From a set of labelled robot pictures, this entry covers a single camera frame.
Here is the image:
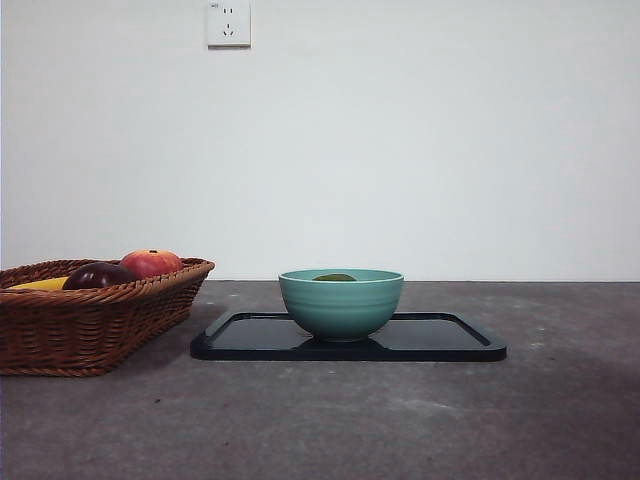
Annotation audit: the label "mint green bowl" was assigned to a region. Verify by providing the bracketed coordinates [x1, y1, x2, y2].
[278, 268, 405, 344]

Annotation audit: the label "dark green rectangular tray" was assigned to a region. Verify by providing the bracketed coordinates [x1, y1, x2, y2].
[189, 310, 508, 363]

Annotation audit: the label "red and yellow apple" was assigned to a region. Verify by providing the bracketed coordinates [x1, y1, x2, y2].
[119, 248, 185, 279]

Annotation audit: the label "dark red plum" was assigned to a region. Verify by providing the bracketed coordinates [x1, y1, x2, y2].
[62, 261, 139, 291]

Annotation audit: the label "brown wicker basket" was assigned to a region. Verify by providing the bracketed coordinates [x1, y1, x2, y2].
[0, 257, 216, 377]

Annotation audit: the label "yellow banana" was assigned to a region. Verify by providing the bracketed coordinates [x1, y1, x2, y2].
[7, 276, 70, 291]

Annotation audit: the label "white wall socket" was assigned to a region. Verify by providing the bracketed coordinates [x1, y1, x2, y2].
[207, 0, 252, 50]

